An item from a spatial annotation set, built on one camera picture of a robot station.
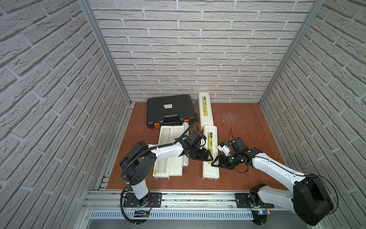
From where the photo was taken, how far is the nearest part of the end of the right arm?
0.62m

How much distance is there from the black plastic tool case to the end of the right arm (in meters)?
0.38

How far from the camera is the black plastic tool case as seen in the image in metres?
1.02
